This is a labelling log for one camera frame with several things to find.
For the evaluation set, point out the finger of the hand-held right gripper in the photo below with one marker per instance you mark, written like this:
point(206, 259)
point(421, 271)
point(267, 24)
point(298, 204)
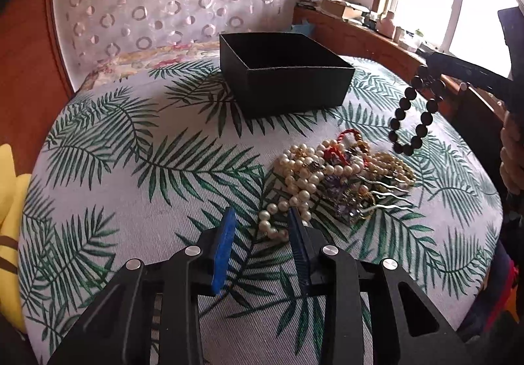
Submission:
point(462, 70)

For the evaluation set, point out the floral blanket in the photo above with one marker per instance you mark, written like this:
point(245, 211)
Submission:
point(135, 58)

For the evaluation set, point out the black jewelry box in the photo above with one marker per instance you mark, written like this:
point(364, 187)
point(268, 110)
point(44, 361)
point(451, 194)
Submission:
point(286, 91)

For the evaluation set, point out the light blue cloth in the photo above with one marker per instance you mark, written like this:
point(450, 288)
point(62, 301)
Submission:
point(302, 29)

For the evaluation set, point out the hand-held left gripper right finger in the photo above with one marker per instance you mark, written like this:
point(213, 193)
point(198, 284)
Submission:
point(297, 242)

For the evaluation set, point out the yellow plush toy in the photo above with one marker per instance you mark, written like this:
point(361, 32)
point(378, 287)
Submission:
point(8, 205)

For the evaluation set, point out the long wooden cabinet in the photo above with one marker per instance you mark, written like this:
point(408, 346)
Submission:
point(360, 37)

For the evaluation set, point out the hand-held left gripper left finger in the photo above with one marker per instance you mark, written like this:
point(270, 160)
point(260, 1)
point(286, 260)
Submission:
point(223, 244)

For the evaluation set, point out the silver hair comb pin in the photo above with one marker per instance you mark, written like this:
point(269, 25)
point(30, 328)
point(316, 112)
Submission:
point(339, 201)

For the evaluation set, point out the person's right hand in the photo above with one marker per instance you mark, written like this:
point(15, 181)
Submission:
point(513, 152)

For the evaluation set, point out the white plastic jug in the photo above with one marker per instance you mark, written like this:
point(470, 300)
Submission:
point(385, 24)

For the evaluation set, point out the cardboard box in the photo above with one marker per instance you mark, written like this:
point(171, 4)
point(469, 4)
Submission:
point(339, 9)

